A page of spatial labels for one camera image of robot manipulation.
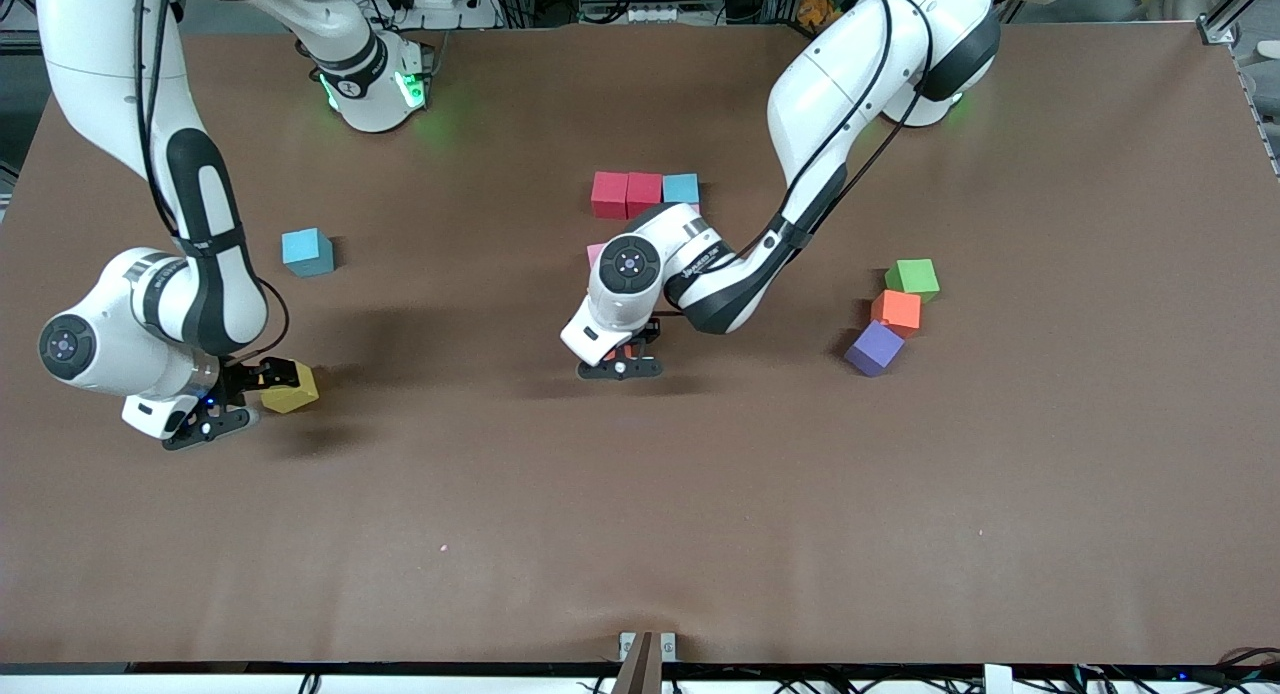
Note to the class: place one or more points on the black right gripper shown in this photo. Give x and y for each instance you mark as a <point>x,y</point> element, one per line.
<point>241,378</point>

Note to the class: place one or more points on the yellow foam cube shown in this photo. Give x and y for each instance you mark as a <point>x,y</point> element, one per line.
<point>300,396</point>

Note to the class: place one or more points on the orange foam cube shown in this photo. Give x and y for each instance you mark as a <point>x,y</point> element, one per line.
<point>610,354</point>
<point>897,311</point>

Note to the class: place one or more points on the red foam cube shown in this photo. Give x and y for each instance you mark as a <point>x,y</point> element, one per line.
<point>609,195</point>
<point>645,194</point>

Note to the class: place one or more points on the light blue foam cube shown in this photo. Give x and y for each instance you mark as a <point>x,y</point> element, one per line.
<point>681,187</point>

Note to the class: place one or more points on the purple foam cube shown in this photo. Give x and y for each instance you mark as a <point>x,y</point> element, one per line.
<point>874,349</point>

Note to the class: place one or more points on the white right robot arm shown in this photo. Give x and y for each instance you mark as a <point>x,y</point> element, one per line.
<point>110,84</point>

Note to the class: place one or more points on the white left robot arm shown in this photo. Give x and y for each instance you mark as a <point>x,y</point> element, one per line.
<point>850,94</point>

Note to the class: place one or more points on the dark teal foam cube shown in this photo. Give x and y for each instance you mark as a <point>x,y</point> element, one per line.
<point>307,252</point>

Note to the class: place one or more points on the brown strip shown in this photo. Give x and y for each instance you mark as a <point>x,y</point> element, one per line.
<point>640,669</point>

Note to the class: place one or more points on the green foam cube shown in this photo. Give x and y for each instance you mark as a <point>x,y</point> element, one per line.
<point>912,279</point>

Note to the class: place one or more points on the orange objects pile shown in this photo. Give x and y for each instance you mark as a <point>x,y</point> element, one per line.
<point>815,9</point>

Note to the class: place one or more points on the white label tag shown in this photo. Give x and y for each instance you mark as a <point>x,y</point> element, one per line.
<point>998,680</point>

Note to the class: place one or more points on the metal table edge bracket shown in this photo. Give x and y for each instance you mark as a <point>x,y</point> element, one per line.
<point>668,644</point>

